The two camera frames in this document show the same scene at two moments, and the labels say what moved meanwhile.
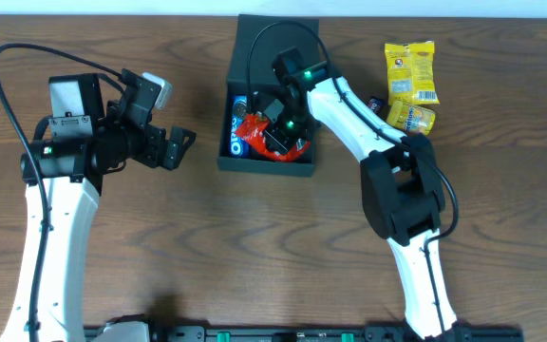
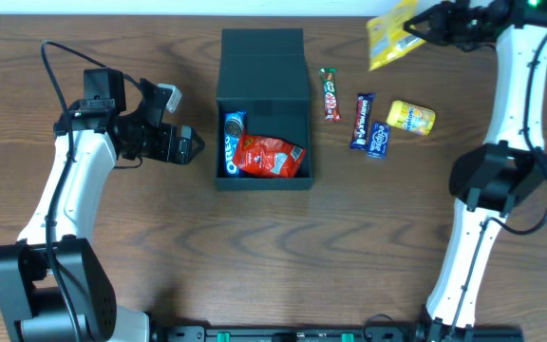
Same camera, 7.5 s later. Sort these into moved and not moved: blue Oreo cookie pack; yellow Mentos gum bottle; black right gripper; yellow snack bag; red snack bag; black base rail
Moved: black right gripper; blue Oreo cookie pack; yellow snack bag; red snack bag
Not moved: yellow Mentos gum bottle; black base rail
